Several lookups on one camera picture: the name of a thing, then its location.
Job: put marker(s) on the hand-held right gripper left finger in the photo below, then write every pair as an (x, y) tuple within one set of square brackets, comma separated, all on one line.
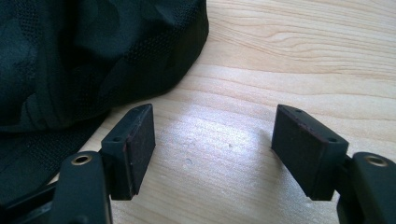
[(130, 155)]

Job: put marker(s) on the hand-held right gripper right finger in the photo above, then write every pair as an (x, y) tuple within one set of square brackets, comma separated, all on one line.
[(308, 155)]

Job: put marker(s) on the black mesh cap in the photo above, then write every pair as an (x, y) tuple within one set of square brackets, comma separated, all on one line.
[(93, 62)]

